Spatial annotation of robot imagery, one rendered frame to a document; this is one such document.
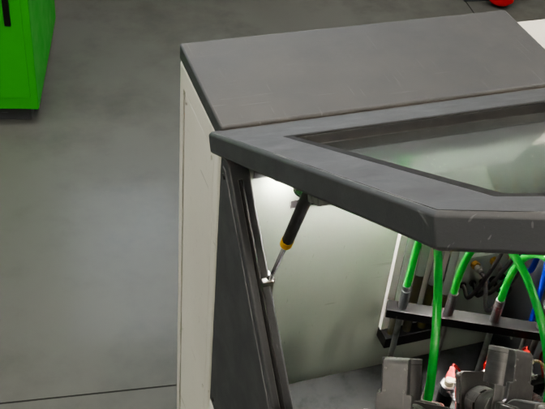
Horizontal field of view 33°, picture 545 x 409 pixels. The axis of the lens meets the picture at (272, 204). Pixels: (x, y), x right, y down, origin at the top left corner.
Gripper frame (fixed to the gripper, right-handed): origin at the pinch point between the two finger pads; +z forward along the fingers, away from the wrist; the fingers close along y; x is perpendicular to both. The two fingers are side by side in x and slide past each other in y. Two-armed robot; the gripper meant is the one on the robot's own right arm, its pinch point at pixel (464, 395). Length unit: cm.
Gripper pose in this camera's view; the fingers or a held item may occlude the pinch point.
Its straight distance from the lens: 168.5
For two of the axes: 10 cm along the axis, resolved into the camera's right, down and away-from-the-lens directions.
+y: 0.1, -10.0, 0.7
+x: -10.0, -0.2, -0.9
